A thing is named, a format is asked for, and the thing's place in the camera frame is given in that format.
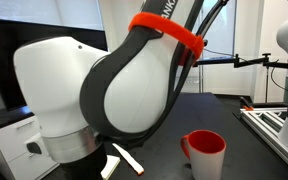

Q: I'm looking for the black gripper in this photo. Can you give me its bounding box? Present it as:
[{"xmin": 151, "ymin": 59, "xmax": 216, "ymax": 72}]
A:
[{"xmin": 59, "ymin": 143, "xmax": 108, "ymax": 180}]

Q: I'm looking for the yellow sticky note pad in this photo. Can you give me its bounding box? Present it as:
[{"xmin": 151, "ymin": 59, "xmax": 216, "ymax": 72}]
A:
[{"xmin": 100, "ymin": 155, "xmax": 121, "ymax": 180}]

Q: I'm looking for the white marker orange cap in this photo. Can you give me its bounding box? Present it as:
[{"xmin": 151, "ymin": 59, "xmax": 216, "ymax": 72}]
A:
[{"xmin": 112, "ymin": 143, "xmax": 145, "ymax": 177}]

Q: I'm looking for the white drawer cabinet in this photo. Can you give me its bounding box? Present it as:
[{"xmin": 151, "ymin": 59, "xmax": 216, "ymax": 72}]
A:
[{"xmin": 0, "ymin": 105, "xmax": 60, "ymax": 180}]

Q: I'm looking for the red and white mug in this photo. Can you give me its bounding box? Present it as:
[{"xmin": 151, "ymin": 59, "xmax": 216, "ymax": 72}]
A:
[{"xmin": 180, "ymin": 129, "xmax": 227, "ymax": 180}]

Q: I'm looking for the black flat screen television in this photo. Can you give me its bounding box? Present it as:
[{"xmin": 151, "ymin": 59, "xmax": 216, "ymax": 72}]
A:
[{"xmin": 0, "ymin": 17, "xmax": 108, "ymax": 110}]

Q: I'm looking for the metal wire shelf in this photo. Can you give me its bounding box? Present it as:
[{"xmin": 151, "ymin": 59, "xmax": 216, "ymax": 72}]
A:
[{"xmin": 180, "ymin": 0, "xmax": 206, "ymax": 94}]

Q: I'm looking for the red velcro forearm strap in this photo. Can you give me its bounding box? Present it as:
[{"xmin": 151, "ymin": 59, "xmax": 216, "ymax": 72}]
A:
[{"xmin": 128, "ymin": 12, "xmax": 205, "ymax": 66}]

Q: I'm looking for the orange handled clamp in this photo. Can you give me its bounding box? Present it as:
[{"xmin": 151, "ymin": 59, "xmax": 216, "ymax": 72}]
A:
[{"xmin": 239, "ymin": 96, "xmax": 255, "ymax": 112}]

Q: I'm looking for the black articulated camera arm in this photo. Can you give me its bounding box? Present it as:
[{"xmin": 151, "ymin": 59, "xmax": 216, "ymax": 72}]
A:
[{"xmin": 195, "ymin": 52, "xmax": 288, "ymax": 103}]

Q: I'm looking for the thin black camera cable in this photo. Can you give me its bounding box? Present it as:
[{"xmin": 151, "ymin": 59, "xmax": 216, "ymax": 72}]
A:
[{"xmin": 203, "ymin": 48, "xmax": 288, "ymax": 96}]

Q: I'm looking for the aluminium extrusion frame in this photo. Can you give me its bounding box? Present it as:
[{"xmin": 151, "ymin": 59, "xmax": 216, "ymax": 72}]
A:
[{"xmin": 239, "ymin": 107, "xmax": 288, "ymax": 179}]

